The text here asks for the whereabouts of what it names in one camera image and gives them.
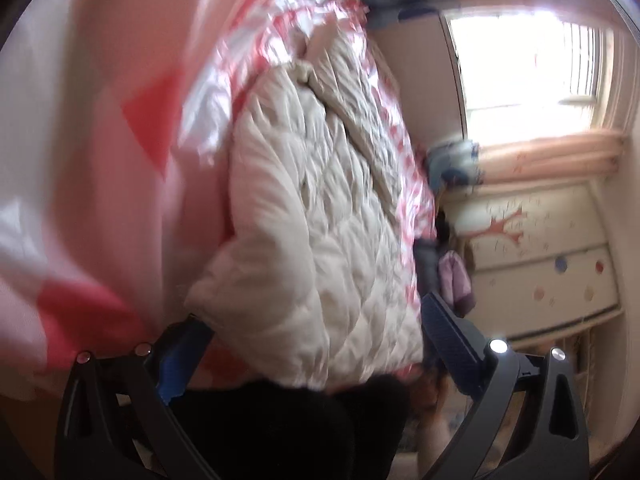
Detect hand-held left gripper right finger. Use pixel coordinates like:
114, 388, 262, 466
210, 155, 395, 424
421, 291, 592, 480

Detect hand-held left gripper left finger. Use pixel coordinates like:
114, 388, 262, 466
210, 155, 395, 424
54, 316, 221, 480

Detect beige quilted jacket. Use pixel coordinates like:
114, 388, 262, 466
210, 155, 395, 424
184, 30, 428, 392

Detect pink and grey clothes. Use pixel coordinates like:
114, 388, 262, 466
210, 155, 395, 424
439, 252, 477, 318

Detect tree print wardrobe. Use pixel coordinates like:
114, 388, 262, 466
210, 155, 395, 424
442, 180, 626, 356

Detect person's black clothing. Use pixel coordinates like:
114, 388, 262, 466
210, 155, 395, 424
170, 375, 421, 480

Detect cartoon whale curtain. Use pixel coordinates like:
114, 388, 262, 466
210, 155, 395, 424
427, 130, 628, 196

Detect red checkered plastic sheet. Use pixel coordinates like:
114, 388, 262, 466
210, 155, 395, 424
0, 0, 441, 401

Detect window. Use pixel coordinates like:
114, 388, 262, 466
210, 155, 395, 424
445, 7, 631, 143

